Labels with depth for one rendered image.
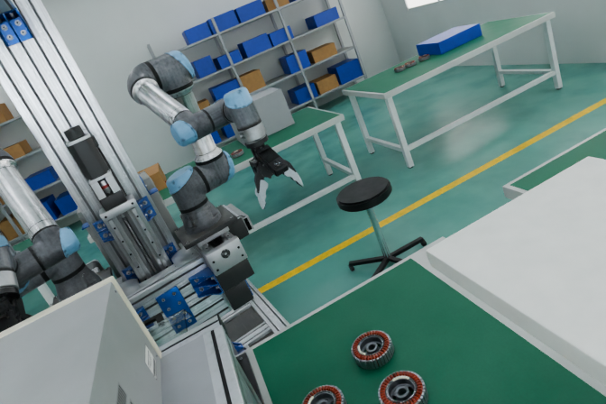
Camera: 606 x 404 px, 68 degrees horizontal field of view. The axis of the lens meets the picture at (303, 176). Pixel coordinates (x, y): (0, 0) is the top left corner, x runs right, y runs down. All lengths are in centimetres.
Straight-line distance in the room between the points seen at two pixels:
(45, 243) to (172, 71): 70
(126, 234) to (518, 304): 151
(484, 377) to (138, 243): 130
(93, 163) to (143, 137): 591
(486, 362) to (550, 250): 54
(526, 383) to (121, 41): 714
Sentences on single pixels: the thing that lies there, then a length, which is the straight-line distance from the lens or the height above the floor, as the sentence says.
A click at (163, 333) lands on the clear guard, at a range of 123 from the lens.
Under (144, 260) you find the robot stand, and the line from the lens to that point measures 193.
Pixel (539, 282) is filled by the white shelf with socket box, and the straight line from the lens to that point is 69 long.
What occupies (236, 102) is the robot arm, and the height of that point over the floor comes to 148.
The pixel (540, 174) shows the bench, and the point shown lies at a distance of 195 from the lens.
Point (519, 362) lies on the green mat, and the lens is 122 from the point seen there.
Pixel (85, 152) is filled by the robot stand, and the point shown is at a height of 147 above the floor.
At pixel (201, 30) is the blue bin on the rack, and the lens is 714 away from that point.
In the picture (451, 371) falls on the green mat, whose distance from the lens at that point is 123.
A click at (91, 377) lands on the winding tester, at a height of 132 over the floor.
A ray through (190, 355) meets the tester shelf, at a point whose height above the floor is 111.
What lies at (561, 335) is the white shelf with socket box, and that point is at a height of 121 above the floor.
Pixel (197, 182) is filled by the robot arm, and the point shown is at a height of 121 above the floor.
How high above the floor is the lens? 164
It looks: 19 degrees down
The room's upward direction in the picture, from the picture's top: 23 degrees counter-clockwise
